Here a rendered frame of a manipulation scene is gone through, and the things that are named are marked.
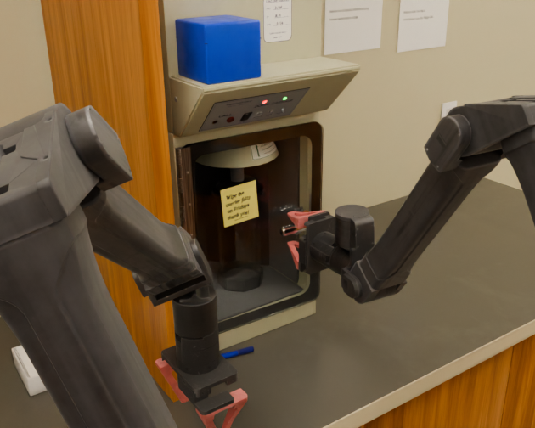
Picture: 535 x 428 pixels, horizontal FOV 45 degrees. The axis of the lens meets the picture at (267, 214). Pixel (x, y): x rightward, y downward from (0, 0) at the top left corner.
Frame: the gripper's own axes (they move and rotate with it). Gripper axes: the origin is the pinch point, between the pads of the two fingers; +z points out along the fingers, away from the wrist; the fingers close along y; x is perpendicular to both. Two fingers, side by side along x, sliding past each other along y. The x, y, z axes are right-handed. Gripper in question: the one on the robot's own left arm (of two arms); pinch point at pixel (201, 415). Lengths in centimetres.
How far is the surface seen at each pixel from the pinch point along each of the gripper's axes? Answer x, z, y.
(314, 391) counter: -29.0, 16.7, 10.9
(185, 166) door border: -15.7, -24.4, 31.5
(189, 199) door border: -16.1, -18.1, 31.4
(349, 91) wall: -92, -20, 75
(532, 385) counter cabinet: -93, 40, 5
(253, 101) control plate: -25, -36, 24
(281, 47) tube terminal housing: -37, -43, 33
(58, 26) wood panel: -7, -46, 63
